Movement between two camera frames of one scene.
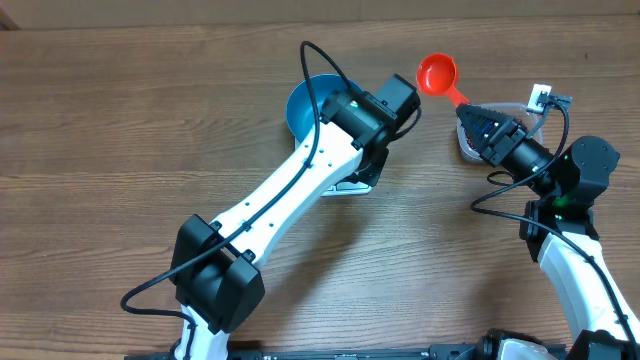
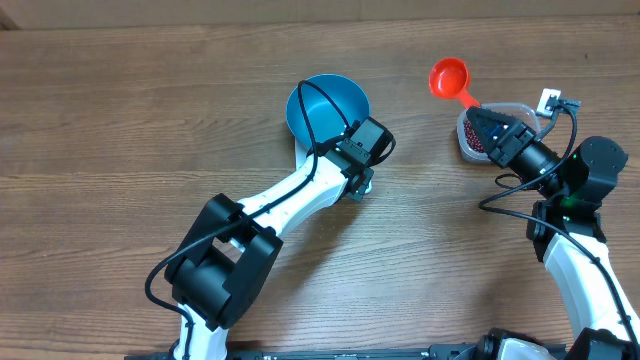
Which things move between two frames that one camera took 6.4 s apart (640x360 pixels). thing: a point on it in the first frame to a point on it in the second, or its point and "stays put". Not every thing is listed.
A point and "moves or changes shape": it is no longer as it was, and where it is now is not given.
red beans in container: (469, 139) stays put
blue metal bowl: (300, 107) stays put
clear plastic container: (518, 113) stays put
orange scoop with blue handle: (436, 75) moves or changes shape
